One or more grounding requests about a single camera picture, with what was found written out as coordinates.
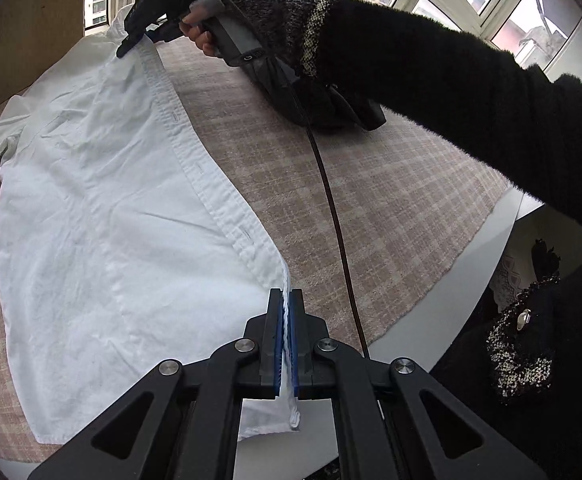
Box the person's right hand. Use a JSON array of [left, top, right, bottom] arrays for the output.
[[178, 0, 226, 59]]

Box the pink plaid blanket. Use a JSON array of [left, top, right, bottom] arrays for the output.
[[0, 35, 514, 463]]

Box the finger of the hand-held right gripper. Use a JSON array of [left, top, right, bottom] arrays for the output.
[[143, 19, 184, 44], [116, 7, 146, 58]]

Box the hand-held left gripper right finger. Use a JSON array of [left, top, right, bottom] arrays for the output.
[[288, 288, 549, 480]]

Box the person's black jacket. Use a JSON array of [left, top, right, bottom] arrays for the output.
[[428, 240, 582, 480]]

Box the large grey wooden board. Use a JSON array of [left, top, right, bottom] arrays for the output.
[[0, 0, 89, 128]]

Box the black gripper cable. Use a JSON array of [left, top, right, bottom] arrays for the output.
[[291, 60, 372, 361]]

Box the person's right forearm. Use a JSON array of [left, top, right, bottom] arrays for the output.
[[221, 0, 582, 241]]

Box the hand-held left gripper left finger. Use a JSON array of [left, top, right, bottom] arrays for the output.
[[27, 287, 286, 480]]

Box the white shirt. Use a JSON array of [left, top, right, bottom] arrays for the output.
[[0, 7, 302, 443]]

